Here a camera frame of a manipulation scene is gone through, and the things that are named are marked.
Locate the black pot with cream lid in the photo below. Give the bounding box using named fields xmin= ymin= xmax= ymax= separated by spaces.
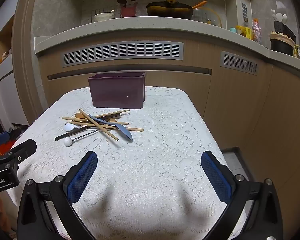
xmin=268 ymin=31 xmax=295 ymax=56

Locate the black utensil rack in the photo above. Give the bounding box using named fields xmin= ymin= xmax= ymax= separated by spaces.
xmin=273 ymin=21 xmax=296 ymax=40

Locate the cartoon wall sticker pink apron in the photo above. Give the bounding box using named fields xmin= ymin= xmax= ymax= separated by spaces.
xmin=116 ymin=0 xmax=139 ymax=18

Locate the white stone mortar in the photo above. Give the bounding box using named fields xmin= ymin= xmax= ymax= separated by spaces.
xmin=94 ymin=12 xmax=116 ymax=22

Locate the light wooden spoon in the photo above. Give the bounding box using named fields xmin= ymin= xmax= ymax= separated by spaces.
xmin=74 ymin=112 xmax=115 ymax=124

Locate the yellow jar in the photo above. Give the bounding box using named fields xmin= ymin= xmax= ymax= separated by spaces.
xmin=236 ymin=25 xmax=252 ymax=40

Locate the white ceramic spoon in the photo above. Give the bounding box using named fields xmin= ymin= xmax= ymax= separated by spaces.
xmin=63 ymin=123 xmax=84 ymax=132

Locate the short grey vent grille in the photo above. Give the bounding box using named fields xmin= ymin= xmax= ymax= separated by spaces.
xmin=220 ymin=50 xmax=259 ymax=76

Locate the grey kitchen countertop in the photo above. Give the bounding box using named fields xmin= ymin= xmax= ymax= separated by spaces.
xmin=34 ymin=17 xmax=300 ymax=74

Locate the metal stick with white ball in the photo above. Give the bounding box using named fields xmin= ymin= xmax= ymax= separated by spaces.
xmin=64 ymin=130 xmax=99 ymax=147

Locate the glass lid with orange handle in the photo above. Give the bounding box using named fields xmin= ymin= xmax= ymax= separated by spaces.
xmin=191 ymin=0 xmax=223 ymax=28

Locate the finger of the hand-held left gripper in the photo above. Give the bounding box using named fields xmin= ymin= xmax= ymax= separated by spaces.
xmin=5 ymin=139 xmax=37 ymax=167
xmin=0 ymin=128 xmax=13 ymax=148

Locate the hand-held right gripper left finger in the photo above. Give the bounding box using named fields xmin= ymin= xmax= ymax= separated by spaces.
xmin=17 ymin=151 xmax=98 ymax=240

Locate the long grey vent grille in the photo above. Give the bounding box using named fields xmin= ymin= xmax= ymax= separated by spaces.
xmin=62 ymin=41 xmax=184 ymax=68

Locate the dark brown wooden utensil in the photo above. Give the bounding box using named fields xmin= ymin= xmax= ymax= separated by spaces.
xmin=54 ymin=114 xmax=121 ymax=141

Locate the purple plastic utensil holder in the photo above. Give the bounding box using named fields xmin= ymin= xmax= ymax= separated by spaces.
xmin=87 ymin=72 xmax=146 ymax=109

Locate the white shelf cabinet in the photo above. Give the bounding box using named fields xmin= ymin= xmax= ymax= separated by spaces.
xmin=0 ymin=15 xmax=23 ymax=127

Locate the white lace tablecloth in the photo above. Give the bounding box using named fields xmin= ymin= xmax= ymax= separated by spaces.
xmin=6 ymin=86 xmax=248 ymax=240

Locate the blue grey spoon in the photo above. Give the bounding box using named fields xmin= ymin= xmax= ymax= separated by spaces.
xmin=88 ymin=114 xmax=133 ymax=143

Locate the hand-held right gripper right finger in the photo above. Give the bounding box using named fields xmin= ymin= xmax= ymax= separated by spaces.
xmin=201 ymin=151 xmax=283 ymax=240

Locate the black wok with yellow handle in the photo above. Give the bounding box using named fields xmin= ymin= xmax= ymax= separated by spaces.
xmin=146 ymin=0 xmax=194 ymax=20

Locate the clear bottle with orange cap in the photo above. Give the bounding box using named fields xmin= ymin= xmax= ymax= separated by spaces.
xmin=252 ymin=18 xmax=263 ymax=45

